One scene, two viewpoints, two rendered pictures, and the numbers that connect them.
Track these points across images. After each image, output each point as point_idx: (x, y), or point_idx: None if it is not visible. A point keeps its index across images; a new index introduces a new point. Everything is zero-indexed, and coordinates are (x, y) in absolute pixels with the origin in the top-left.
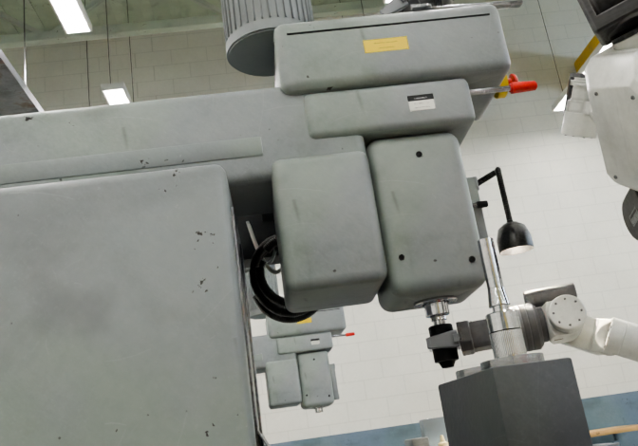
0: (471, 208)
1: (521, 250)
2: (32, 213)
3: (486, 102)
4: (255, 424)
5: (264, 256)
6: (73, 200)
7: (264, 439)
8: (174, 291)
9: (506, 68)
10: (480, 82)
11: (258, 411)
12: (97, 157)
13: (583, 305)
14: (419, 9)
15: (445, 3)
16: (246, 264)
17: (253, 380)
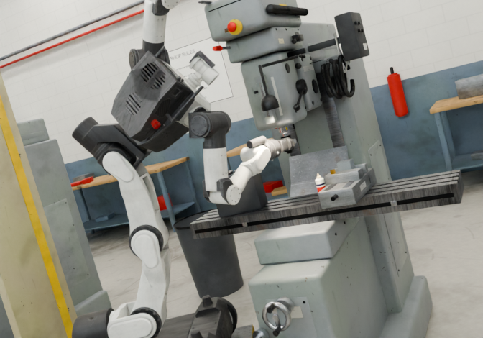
0: (249, 99)
1: (274, 107)
2: None
3: (244, 32)
4: (290, 154)
5: (344, 62)
6: None
7: (297, 158)
8: None
9: (214, 41)
10: (227, 39)
11: (331, 139)
12: None
13: (240, 154)
14: None
15: None
16: (360, 57)
17: (325, 129)
